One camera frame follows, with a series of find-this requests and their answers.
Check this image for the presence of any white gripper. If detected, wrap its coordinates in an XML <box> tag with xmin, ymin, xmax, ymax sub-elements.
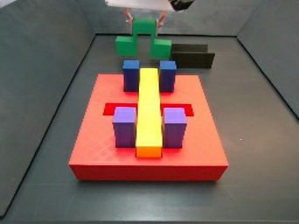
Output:
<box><xmin>105</xmin><ymin>0</ymin><xmax>194</xmax><ymax>28</ymax></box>

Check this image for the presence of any green stepped block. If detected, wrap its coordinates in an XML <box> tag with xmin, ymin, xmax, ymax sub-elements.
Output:
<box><xmin>116</xmin><ymin>18</ymin><xmax>172</xmax><ymax>59</ymax></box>

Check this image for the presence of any red base board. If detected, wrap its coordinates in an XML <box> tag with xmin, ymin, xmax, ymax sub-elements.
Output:
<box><xmin>69</xmin><ymin>74</ymin><xmax>229</xmax><ymax>181</ymax></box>

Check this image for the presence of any long yellow bar block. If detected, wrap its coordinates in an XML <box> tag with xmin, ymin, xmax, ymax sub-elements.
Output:
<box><xmin>134</xmin><ymin>68</ymin><xmax>162</xmax><ymax>158</ymax></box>

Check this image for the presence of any dark blue post left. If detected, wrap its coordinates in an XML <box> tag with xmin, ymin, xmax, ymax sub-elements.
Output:
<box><xmin>122</xmin><ymin>60</ymin><xmax>140</xmax><ymax>92</ymax></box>

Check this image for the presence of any dark blue post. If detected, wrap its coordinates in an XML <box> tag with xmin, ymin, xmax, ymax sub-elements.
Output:
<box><xmin>122</xmin><ymin>60</ymin><xmax>140</xmax><ymax>92</ymax></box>
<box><xmin>158</xmin><ymin>60</ymin><xmax>176</xmax><ymax>93</ymax></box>

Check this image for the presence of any dark blue post right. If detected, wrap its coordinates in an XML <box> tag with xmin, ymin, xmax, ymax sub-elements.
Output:
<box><xmin>158</xmin><ymin>60</ymin><xmax>176</xmax><ymax>93</ymax></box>

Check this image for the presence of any black angled holder bracket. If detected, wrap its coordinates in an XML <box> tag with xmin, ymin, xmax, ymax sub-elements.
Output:
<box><xmin>170</xmin><ymin>44</ymin><xmax>214</xmax><ymax>69</ymax></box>

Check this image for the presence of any purple post left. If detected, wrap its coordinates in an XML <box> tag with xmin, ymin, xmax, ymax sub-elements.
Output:
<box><xmin>112</xmin><ymin>107</ymin><xmax>136</xmax><ymax>148</ymax></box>

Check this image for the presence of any purple post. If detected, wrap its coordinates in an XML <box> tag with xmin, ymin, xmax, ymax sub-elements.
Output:
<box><xmin>162</xmin><ymin>108</ymin><xmax>186</xmax><ymax>148</ymax></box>
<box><xmin>112</xmin><ymin>107</ymin><xmax>136</xmax><ymax>148</ymax></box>

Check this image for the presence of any purple post right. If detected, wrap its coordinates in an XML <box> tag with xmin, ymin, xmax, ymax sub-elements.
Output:
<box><xmin>162</xmin><ymin>108</ymin><xmax>186</xmax><ymax>148</ymax></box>

